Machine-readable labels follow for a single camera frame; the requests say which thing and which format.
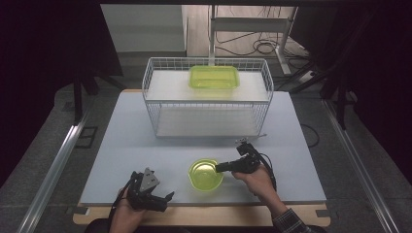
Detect black metal stand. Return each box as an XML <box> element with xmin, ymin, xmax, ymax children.
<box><xmin>289</xmin><ymin>59</ymin><xmax>359</xmax><ymax>131</ymax></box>
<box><xmin>71</xmin><ymin>69</ymin><xmax>128</xmax><ymax>125</ymax></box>

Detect white wire rack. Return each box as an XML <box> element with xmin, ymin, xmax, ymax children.
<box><xmin>141</xmin><ymin>56</ymin><xmax>275</xmax><ymax>140</ymax></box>

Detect black floor bracket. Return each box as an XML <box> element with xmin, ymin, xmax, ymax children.
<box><xmin>75</xmin><ymin>125</ymin><xmax>99</xmax><ymax>150</ymax></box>

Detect rectangular green plastic container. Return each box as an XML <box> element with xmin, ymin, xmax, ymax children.
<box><xmin>188</xmin><ymin>65</ymin><xmax>241</xmax><ymax>90</ymax></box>

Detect aluminium rail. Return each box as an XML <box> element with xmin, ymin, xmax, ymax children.
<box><xmin>17</xmin><ymin>95</ymin><xmax>97</xmax><ymax>233</ymax></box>
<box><xmin>322</xmin><ymin>98</ymin><xmax>400</xmax><ymax>233</ymax></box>

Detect black cable loop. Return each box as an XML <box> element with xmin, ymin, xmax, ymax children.
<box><xmin>299</xmin><ymin>123</ymin><xmax>321</xmax><ymax>150</ymax></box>

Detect black curtain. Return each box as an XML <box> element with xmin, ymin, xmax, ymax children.
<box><xmin>290</xmin><ymin>0</ymin><xmax>412</xmax><ymax>185</ymax></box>
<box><xmin>0</xmin><ymin>0</ymin><xmax>124</xmax><ymax>188</ymax></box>

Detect white cabinet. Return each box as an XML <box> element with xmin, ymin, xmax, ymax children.
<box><xmin>99</xmin><ymin>4</ymin><xmax>189</xmax><ymax>58</ymax></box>

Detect white power strip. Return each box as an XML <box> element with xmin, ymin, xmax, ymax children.
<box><xmin>296</xmin><ymin>69</ymin><xmax>318</xmax><ymax>84</ymax></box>

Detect hand-held gripper cable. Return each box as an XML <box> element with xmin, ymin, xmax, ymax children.
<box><xmin>254</xmin><ymin>150</ymin><xmax>278</xmax><ymax>192</ymax></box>
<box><xmin>110</xmin><ymin>178</ymin><xmax>134</xmax><ymax>217</ymax></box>

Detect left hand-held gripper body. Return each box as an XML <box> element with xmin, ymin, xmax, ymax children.
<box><xmin>126</xmin><ymin>167</ymin><xmax>164</xmax><ymax>214</ymax></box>

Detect round green plastic bowl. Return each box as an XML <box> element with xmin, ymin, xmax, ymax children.
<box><xmin>188</xmin><ymin>157</ymin><xmax>224</xmax><ymax>192</ymax></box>

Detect right hand-held gripper cable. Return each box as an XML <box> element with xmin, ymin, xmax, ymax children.
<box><xmin>254</xmin><ymin>150</ymin><xmax>278</xmax><ymax>192</ymax></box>

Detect person's right hand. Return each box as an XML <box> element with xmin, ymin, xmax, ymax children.
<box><xmin>231</xmin><ymin>165</ymin><xmax>277</xmax><ymax>199</ymax></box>

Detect person's left hand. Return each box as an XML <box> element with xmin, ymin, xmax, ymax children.
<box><xmin>108</xmin><ymin>188</ymin><xmax>148</xmax><ymax>229</ymax></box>

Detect black floor cables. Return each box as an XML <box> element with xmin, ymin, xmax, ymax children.
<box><xmin>215</xmin><ymin>5</ymin><xmax>310</xmax><ymax>58</ymax></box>

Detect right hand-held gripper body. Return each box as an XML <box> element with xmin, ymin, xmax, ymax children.
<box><xmin>228</xmin><ymin>138</ymin><xmax>262</xmax><ymax>175</ymax></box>

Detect left hand-held gripper cable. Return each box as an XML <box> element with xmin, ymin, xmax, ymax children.
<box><xmin>110</xmin><ymin>178</ymin><xmax>134</xmax><ymax>217</ymax></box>

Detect white metal desk frame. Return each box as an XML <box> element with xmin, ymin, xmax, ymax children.
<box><xmin>208</xmin><ymin>4</ymin><xmax>299</xmax><ymax>76</ymax></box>

